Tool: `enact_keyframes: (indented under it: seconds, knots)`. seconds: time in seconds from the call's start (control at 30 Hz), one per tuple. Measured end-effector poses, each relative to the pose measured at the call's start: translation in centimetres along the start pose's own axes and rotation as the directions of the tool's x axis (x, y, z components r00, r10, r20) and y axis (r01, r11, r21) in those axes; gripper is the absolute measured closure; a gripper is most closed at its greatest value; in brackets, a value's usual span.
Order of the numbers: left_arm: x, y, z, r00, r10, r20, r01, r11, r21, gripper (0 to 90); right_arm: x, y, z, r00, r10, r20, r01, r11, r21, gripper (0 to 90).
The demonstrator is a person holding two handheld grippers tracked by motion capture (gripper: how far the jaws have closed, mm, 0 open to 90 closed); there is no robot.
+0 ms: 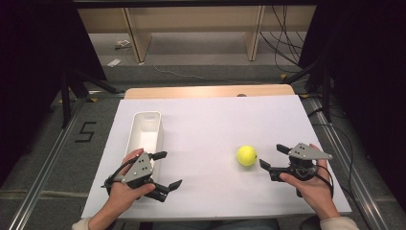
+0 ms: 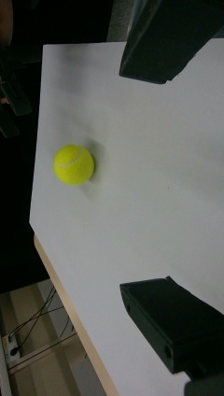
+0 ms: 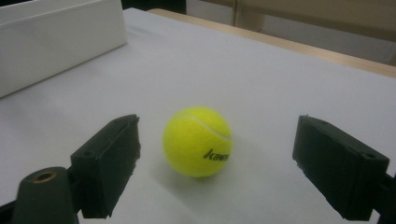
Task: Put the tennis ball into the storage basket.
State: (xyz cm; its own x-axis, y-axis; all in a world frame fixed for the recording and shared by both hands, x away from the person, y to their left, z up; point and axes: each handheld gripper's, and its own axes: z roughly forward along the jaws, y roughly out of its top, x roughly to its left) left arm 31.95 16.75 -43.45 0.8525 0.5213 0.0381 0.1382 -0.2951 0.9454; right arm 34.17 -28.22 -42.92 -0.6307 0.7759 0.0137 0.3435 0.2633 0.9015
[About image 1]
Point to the wooden shelf unit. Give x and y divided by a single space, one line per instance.
198 19

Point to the person's left hand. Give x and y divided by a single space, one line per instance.
123 191

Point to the yellow tennis ball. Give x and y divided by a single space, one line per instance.
246 156

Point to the metal floor rail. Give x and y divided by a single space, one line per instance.
41 179
354 179

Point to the person's right hand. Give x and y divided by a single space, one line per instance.
314 190

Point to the white flat floor scrap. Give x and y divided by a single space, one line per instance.
114 62

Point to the small floor clutter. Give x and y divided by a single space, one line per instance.
123 44

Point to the white table sheet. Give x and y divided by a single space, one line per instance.
207 127

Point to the white plastic bin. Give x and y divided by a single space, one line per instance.
145 134

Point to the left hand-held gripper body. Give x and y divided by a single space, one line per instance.
137 169

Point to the black metal stand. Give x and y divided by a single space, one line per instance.
325 92
65 99

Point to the black curtain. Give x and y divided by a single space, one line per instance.
367 80
38 64

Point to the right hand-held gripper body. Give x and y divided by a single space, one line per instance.
306 153

